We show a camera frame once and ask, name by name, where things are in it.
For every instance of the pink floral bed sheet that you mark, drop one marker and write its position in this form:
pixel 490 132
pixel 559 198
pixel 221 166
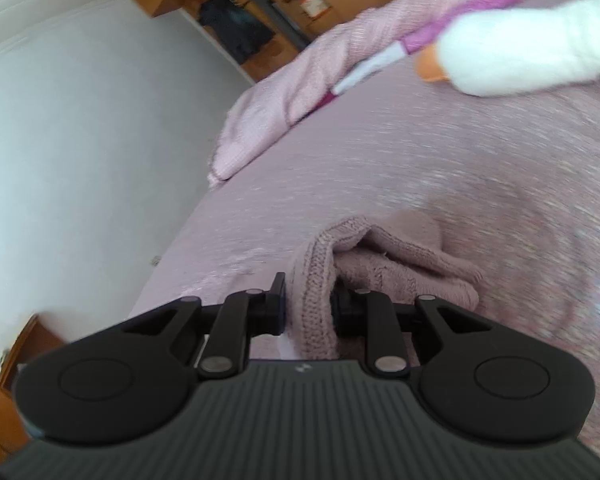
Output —
pixel 514 184

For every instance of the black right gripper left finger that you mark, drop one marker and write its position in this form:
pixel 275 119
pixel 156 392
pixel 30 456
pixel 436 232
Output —
pixel 215 338

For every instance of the white goose plush toy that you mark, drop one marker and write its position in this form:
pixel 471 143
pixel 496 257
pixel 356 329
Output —
pixel 504 52

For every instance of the pink cable-knit cardigan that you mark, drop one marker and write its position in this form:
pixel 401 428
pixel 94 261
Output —
pixel 400 256

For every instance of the wooden bedside cabinet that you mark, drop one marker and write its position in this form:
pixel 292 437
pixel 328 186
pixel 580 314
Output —
pixel 34 339

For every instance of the pink checkered quilt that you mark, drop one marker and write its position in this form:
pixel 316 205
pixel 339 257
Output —
pixel 334 63

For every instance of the black hanging garment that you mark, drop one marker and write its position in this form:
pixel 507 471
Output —
pixel 239 32

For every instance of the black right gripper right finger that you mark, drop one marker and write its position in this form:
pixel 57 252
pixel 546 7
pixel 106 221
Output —
pixel 391 332

